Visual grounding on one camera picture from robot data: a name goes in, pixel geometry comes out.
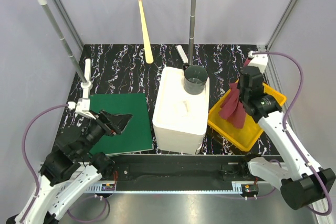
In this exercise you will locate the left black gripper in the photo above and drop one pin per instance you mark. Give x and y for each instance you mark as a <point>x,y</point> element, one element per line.
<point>117,123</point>

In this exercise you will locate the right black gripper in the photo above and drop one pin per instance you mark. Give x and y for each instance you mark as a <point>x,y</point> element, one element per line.
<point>239,87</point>

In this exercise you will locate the white styrofoam box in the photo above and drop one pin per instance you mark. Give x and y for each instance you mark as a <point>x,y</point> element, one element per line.
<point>179,118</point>

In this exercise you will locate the aluminium frame post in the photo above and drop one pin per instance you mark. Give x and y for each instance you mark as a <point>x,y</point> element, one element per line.
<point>284,18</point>

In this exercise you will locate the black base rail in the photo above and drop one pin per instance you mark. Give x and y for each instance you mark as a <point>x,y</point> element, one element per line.
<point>149,173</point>

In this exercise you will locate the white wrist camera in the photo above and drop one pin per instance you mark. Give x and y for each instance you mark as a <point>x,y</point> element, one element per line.
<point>82,107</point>
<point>258,59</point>

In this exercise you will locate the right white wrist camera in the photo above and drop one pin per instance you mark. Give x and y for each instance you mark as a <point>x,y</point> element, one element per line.
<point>258,59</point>

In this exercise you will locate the dark green mug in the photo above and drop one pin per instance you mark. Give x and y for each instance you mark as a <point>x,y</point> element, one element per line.
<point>195,78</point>

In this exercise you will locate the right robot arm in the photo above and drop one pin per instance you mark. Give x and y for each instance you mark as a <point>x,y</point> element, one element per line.
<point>303,181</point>

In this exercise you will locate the maroon tank top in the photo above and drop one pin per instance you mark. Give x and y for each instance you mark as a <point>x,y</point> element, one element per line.
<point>232,109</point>

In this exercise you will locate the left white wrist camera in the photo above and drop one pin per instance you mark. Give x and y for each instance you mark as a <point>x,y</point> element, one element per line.
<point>82,107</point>

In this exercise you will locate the green binder folder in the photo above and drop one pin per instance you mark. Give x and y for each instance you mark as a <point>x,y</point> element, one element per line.
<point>137,135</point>

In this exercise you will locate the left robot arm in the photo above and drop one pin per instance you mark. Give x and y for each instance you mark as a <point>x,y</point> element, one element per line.
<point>55,191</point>

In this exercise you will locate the yellow plastic bin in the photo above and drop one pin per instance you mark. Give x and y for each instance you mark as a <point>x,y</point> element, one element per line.
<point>244,138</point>

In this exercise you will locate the beige wooden clothes hanger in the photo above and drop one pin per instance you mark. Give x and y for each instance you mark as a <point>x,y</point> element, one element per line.
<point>146,41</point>

